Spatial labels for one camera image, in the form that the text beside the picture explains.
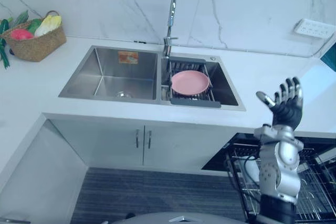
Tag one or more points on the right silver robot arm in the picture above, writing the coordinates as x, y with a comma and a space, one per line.
279, 171

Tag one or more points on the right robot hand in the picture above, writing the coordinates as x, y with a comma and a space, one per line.
285, 112

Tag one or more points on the white cabinet door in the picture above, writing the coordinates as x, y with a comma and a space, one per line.
181, 146
103, 142

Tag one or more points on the stainless steel double sink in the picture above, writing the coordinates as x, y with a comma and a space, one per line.
126, 77

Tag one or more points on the orange sink sticker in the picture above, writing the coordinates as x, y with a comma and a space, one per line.
128, 57

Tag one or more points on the woven straw basket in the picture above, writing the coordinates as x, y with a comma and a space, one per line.
36, 44

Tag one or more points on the pink dragon fruit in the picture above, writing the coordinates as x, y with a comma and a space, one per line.
21, 34

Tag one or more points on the round sink drain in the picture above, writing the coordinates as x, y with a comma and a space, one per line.
121, 94

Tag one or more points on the green leafy vegetable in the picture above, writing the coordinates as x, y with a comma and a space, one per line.
5, 40

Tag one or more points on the black built-in dishwasher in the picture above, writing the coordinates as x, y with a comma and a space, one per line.
236, 153

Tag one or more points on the black sink drying rack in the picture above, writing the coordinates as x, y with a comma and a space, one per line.
193, 95

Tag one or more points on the chrome kitchen faucet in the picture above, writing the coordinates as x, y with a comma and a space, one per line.
170, 22

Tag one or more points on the grey robot body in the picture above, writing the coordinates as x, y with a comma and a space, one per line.
168, 217

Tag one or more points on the yellow-white cabbage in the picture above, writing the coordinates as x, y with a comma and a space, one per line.
48, 25

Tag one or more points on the pink plate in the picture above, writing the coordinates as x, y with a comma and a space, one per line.
190, 82

